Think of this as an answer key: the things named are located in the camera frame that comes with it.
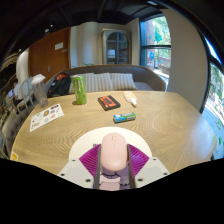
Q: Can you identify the arched glass door cabinet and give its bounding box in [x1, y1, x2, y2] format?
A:
[101, 28, 132, 66]

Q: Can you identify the white dining chair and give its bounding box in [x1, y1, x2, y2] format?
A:
[18, 77, 36, 108]

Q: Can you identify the dark framed window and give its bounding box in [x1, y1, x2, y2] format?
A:
[139, 14, 172, 81]

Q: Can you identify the brown wooden door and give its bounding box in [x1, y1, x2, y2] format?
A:
[28, 27, 72, 83]

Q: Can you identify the pink computer mouse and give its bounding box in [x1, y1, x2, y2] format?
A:
[100, 132, 129, 173]

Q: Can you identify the striped cushion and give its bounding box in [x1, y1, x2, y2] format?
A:
[68, 72, 114, 95]
[110, 72, 138, 92]

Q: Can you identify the green drink can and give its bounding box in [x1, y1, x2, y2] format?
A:
[70, 74, 88, 106]

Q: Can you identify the clear shaker bottle white lid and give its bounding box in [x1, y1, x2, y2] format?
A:
[30, 73, 49, 109]

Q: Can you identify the large side window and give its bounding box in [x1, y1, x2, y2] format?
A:
[199, 36, 224, 161]

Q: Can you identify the white sticker sheet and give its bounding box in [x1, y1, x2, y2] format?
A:
[29, 103, 65, 133]

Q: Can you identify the black backpack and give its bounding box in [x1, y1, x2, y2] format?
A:
[47, 73, 72, 99]

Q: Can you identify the grey tufted sofa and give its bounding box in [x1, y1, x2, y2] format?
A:
[1, 106, 31, 158]

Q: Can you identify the small green blue packet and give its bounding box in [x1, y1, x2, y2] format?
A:
[112, 111, 137, 124]

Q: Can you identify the grey curved bench sofa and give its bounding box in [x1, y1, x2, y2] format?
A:
[44, 64, 167, 98]

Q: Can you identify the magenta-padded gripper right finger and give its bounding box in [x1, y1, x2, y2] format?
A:
[125, 143, 172, 190]

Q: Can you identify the black and orange flat box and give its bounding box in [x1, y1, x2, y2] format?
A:
[97, 94, 122, 112]

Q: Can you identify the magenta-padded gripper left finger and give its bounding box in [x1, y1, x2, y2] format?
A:
[57, 143, 103, 190]

